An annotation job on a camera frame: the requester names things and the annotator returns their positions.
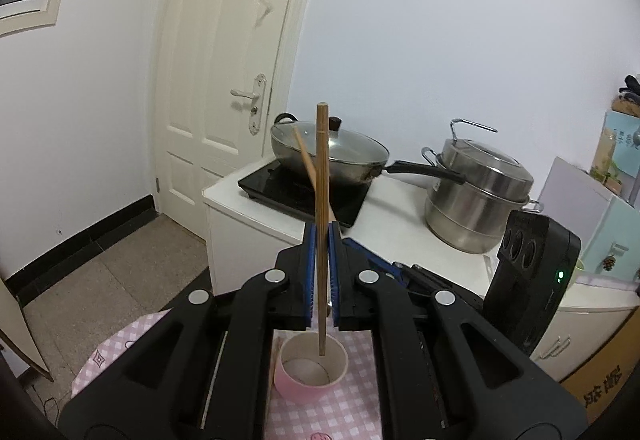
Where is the black item on fridge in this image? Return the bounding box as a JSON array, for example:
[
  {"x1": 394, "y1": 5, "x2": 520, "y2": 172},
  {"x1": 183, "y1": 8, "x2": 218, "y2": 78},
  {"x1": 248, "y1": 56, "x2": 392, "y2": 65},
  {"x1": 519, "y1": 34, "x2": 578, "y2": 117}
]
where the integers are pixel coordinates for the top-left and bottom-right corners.
[{"x1": 617, "y1": 75, "x2": 640, "y2": 110}]

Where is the glass wok lid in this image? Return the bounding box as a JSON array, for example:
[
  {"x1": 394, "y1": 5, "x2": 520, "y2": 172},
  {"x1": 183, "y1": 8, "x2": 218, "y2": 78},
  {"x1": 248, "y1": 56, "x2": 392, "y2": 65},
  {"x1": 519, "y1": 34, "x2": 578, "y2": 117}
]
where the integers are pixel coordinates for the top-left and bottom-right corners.
[{"x1": 271, "y1": 115, "x2": 390, "y2": 167}]

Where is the black cable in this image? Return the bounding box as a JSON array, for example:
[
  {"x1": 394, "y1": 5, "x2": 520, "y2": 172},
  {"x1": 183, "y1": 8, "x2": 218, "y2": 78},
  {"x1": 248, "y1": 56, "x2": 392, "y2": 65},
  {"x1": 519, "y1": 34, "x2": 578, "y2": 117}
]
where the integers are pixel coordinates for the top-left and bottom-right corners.
[{"x1": 39, "y1": 394, "x2": 67, "y2": 417}]

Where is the metal door handle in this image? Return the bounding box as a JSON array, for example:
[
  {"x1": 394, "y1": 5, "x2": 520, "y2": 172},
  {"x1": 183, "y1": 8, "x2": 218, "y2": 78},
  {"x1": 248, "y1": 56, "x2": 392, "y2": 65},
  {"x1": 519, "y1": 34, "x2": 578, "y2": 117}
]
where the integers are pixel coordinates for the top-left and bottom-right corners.
[{"x1": 230, "y1": 74, "x2": 268, "y2": 136}]

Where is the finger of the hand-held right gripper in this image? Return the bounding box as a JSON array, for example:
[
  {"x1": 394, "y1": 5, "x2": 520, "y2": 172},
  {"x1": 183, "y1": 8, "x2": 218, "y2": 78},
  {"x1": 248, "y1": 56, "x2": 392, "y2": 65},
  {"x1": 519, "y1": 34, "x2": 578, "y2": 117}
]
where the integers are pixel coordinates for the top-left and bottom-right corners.
[{"x1": 370, "y1": 254, "x2": 486, "y2": 307}]

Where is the dark wooden chopstick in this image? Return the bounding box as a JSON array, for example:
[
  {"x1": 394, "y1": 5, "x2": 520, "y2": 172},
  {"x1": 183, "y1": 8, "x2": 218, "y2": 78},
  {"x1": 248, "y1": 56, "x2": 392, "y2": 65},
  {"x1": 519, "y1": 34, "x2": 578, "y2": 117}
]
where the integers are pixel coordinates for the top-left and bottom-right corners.
[{"x1": 316, "y1": 103, "x2": 331, "y2": 357}]

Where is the black induction cooktop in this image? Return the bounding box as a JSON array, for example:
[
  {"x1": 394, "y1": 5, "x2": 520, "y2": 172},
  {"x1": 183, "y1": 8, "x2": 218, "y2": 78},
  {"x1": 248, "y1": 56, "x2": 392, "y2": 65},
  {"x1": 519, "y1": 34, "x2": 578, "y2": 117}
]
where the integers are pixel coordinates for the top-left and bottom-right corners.
[{"x1": 237, "y1": 159, "x2": 373, "y2": 228}]

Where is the stainless steel steamer pot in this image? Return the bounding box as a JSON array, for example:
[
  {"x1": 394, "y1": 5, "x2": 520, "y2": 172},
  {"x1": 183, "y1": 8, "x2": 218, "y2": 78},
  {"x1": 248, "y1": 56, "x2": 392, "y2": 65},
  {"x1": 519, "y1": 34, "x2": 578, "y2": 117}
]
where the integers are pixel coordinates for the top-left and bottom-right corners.
[{"x1": 421, "y1": 119, "x2": 543, "y2": 255}]

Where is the white panelled door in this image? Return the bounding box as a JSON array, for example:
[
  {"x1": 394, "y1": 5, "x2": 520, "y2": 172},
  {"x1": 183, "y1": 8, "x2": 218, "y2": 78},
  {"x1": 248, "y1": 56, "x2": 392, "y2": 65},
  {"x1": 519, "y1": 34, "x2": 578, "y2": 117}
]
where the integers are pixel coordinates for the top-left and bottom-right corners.
[{"x1": 150, "y1": 0, "x2": 326, "y2": 241}]

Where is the pink checked tablecloth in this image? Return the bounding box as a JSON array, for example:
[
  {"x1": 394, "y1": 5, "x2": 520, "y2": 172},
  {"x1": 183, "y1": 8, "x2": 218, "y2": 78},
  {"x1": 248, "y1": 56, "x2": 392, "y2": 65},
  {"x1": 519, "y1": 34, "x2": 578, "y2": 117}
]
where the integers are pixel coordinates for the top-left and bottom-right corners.
[{"x1": 70, "y1": 309, "x2": 386, "y2": 440}]

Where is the light wooden chopstick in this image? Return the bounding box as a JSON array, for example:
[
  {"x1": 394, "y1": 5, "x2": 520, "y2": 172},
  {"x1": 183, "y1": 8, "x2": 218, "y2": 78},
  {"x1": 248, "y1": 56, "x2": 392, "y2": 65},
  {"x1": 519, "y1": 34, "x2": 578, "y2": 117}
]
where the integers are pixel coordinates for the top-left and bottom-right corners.
[{"x1": 292, "y1": 127, "x2": 343, "y2": 233}]

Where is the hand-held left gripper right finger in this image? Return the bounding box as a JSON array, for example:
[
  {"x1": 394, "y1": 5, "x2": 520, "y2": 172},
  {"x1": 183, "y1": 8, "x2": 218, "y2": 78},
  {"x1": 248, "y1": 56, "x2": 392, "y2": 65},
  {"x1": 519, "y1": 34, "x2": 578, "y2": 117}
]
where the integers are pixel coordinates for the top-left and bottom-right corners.
[{"x1": 327, "y1": 221, "x2": 586, "y2": 440}]

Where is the white drawer unit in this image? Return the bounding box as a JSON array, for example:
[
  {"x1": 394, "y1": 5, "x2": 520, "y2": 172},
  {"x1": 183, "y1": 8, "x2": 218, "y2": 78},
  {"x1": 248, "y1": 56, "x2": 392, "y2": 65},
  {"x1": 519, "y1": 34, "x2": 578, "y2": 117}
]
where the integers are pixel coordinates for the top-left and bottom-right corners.
[{"x1": 0, "y1": 277, "x2": 55, "y2": 383}]

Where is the cardboard box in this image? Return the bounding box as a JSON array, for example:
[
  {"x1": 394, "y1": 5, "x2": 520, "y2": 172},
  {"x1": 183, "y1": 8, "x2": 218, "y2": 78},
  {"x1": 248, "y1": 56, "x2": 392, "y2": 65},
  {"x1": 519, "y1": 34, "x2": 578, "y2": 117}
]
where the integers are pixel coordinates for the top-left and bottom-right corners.
[{"x1": 560, "y1": 315, "x2": 640, "y2": 423}]

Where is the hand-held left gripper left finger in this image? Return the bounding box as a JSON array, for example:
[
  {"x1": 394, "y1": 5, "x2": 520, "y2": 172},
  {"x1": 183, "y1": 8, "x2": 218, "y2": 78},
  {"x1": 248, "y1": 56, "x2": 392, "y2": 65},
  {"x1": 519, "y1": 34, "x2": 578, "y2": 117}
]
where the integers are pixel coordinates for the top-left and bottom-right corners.
[{"x1": 59, "y1": 223, "x2": 317, "y2": 440}]

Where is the pink cup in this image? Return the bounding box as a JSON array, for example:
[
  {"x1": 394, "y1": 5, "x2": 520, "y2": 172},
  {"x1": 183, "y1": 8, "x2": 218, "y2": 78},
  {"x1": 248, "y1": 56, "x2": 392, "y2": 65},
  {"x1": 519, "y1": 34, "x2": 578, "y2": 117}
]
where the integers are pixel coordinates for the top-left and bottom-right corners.
[{"x1": 272, "y1": 331, "x2": 349, "y2": 405}]

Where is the white kitchen cabinet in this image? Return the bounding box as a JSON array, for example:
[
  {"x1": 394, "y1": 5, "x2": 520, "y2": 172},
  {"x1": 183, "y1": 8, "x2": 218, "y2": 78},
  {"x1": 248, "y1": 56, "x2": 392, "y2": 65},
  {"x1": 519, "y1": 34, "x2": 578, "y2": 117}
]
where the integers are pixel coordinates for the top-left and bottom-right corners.
[{"x1": 202, "y1": 155, "x2": 640, "y2": 381}]

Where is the steel wok with black handle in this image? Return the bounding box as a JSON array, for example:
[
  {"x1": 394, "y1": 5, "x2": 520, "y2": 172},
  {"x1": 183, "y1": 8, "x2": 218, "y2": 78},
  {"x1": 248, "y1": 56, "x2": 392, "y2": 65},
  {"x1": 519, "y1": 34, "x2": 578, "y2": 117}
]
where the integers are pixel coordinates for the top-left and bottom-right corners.
[{"x1": 270, "y1": 113, "x2": 468, "y2": 187}]

